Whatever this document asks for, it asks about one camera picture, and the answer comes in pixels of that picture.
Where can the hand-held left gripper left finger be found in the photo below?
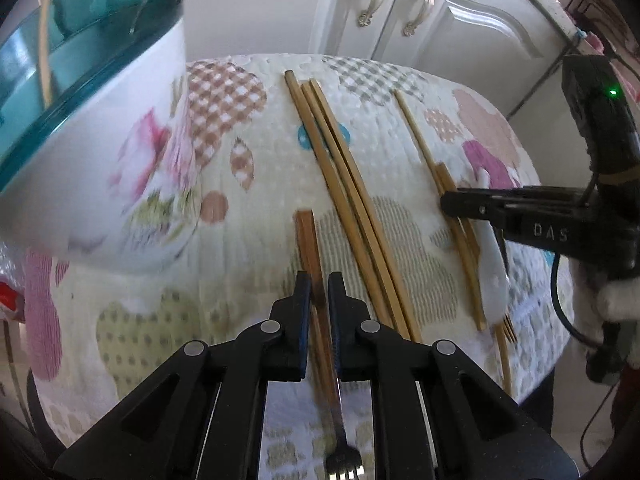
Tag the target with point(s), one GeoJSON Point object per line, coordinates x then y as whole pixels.
{"type": "Point", "coordinates": [303, 325]}

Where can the bamboo chopstick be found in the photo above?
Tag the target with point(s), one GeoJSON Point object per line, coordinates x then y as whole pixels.
{"type": "Point", "coordinates": [46, 50]}
{"type": "Point", "coordinates": [504, 365]}
{"type": "Point", "coordinates": [425, 152]}
{"type": "Point", "coordinates": [352, 160]}
{"type": "Point", "coordinates": [326, 165]}
{"type": "Point", "coordinates": [340, 165]}

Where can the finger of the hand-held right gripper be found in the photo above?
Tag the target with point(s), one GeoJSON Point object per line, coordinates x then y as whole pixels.
{"type": "Point", "coordinates": [465, 202]}

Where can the white ceramic spoon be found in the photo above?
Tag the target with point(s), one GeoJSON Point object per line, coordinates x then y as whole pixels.
{"type": "Point", "coordinates": [492, 285]}

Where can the white cabinet door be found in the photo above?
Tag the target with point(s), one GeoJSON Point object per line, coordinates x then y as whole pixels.
{"type": "Point", "coordinates": [300, 5]}
{"type": "Point", "coordinates": [500, 25]}

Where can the floral utensil holder teal rim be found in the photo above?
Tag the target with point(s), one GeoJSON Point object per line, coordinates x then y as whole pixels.
{"type": "Point", "coordinates": [125, 160]}

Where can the person's right hand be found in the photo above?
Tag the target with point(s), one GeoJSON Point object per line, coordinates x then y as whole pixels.
{"type": "Point", "coordinates": [620, 300]}

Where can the quilted patchwork mat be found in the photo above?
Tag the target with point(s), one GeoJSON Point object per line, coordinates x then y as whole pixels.
{"type": "Point", "coordinates": [260, 170]}

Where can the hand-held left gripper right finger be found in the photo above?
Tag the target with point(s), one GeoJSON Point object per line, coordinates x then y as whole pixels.
{"type": "Point", "coordinates": [336, 325]}

